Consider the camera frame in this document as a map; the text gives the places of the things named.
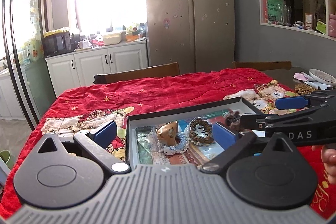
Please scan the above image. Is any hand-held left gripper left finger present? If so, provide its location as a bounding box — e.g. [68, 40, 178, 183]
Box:
[37, 120, 132, 175]

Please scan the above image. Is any glossy printed board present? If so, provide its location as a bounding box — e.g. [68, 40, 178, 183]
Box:
[135, 107, 237, 168]

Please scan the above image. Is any cream plastic container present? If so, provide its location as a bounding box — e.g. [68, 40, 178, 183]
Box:
[102, 32, 123, 46]

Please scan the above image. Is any pink crumpled cloth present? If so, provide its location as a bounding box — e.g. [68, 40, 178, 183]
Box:
[293, 72, 332, 90]

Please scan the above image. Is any white plate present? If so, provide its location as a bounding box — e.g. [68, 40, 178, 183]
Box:
[308, 69, 336, 86]

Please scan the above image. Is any yellow lace cover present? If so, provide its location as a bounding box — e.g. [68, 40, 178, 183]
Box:
[43, 27, 71, 38]

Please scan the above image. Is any white kitchen cabinet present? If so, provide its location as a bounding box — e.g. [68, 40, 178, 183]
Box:
[46, 43, 149, 97]

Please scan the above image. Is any green card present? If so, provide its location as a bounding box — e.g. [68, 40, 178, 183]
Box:
[316, 20, 327, 34]

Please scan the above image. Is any brown fuzzy hair clip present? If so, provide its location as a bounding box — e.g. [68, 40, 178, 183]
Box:
[224, 110, 243, 126]

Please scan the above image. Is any wooden chair back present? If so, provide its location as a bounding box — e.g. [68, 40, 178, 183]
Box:
[93, 62, 181, 85]

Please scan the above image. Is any wooden bead trivet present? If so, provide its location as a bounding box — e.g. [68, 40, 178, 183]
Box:
[294, 84, 319, 95]

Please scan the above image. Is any light blue scrunchie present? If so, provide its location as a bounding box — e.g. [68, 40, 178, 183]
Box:
[163, 132, 193, 155]

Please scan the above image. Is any tan triangular hair clip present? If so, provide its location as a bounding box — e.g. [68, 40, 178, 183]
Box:
[156, 121, 179, 147]

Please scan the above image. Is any green sign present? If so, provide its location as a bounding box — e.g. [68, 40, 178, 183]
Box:
[266, 0, 285, 24]

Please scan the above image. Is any black-framed sliding glass door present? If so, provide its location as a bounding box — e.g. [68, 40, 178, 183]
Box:
[0, 0, 50, 130]

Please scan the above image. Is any black shallow box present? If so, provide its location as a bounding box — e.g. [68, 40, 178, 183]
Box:
[126, 97, 267, 169]

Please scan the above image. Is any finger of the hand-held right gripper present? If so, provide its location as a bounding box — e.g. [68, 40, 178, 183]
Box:
[275, 90, 336, 110]
[240, 107, 319, 131]

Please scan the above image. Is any silver double-door refrigerator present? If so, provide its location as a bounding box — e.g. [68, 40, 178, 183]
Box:
[143, 0, 235, 73]

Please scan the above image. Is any glass vase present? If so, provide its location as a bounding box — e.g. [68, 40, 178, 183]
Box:
[278, 4, 292, 26]

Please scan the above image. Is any black microwave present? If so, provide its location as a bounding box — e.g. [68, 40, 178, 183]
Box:
[41, 31, 72, 58]

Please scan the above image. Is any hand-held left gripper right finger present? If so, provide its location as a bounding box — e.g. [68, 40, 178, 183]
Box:
[199, 122, 297, 175]

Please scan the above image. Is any green cup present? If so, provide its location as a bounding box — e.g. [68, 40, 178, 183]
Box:
[0, 150, 16, 170]

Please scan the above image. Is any person's right hand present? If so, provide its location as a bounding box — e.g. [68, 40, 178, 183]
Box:
[311, 145, 336, 174]

